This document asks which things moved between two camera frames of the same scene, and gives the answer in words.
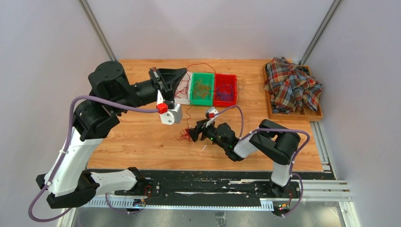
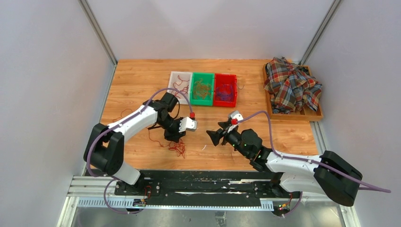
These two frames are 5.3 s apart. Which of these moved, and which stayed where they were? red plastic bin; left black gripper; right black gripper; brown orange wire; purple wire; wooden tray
Moved: right black gripper; left black gripper
Stayed: purple wire; wooden tray; brown orange wire; red plastic bin
